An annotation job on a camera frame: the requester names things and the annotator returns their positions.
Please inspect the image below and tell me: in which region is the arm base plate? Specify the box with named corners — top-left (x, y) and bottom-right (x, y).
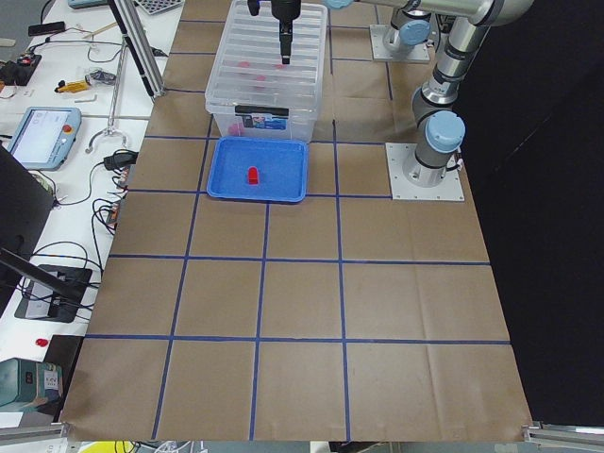
top-left (370, 21), bottom-right (430, 63)
top-left (385, 143), bottom-right (464, 202)

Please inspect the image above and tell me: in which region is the black monitor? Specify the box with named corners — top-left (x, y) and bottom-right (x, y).
top-left (0, 144), bottom-right (55, 310)

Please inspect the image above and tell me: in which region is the clear plastic box lid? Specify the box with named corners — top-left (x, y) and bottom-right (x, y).
top-left (205, 1), bottom-right (327, 113)

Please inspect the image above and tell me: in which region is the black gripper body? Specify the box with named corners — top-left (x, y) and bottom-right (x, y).
top-left (271, 0), bottom-right (301, 21)

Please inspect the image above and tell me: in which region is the blue plastic tray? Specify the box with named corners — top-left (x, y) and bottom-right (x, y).
top-left (207, 137), bottom-right (309, 203)

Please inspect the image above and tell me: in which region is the blue teach pendant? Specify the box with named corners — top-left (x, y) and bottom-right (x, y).
top-left (8, 107), bottom-right (82, 171)

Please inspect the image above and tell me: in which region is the black monitor stand base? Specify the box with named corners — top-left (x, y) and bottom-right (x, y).
top-left (14, 264), bottom-right (92, 323)

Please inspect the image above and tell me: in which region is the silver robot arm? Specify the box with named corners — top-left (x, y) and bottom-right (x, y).
top-left (382, 1), bottom-right (532, 188)
top-left (270, 1), bottom-right (432, 64)

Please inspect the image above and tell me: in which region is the aluminium frame post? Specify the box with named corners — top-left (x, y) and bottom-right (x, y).
top-left (108, 0), bottom-right (165, 99)

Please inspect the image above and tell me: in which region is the silver metal claw tool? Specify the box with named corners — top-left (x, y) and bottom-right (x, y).
top-left (85, 38), bottom-right (127, 154)

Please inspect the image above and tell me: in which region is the yellow black hand tool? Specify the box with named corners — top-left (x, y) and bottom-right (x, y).
top-left (54, 80), bottom-right (92, 93)

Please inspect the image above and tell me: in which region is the clear plastic storage box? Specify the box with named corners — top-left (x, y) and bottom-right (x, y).
top-left (205, 0), bottom-right (330, 144)

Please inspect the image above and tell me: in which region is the black power adapter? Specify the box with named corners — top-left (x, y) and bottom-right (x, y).
top-left (103, 150), bottom-right (139, 171)

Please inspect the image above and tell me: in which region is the black remote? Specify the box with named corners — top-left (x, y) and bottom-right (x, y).
top-left (27, 21), bottom-right (66, 37)

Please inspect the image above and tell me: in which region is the black electronics board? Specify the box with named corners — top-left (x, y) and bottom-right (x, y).
top-left (0, 54), bottom-right (42, 86)

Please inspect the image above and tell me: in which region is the green device box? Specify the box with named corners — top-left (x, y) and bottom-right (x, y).
top-left (1, 358), bottom-right (63, 412)

